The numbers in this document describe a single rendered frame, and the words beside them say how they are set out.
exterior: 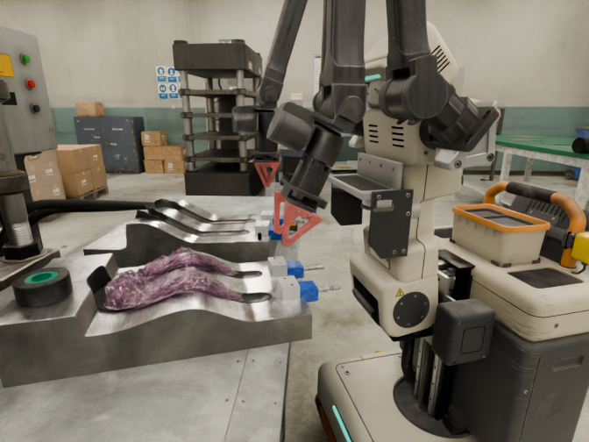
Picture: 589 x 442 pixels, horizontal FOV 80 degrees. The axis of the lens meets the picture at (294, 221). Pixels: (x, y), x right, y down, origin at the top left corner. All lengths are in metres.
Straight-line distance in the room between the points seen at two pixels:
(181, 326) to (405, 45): 0.59
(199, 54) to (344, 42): 4.41
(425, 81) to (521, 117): 7.53
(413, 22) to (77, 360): 0.76
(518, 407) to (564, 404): 0.15
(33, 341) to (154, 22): 7.75
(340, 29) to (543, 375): 0.91
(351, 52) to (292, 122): 0.14
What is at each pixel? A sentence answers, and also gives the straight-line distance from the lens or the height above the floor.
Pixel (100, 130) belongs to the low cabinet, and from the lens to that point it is 8.13.
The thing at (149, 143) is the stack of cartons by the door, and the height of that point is 0.61.
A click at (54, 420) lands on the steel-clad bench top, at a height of 0.80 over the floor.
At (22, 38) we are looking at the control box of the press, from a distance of 1.62.
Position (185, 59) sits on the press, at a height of 1.84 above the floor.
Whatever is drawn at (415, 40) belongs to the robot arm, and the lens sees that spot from 0.68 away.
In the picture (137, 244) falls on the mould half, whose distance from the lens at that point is 1.02.
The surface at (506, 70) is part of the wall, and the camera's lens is 8.02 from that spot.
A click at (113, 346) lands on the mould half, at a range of 0.67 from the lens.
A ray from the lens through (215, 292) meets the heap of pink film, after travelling 0.68.
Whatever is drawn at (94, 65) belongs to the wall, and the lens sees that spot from 8.76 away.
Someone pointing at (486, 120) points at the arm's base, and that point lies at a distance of 0.72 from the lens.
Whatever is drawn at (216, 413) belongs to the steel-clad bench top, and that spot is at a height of 0.80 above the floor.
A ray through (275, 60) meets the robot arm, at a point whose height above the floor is 1.34.
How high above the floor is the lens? 1.21
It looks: 17 degrees down
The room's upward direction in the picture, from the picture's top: straight up
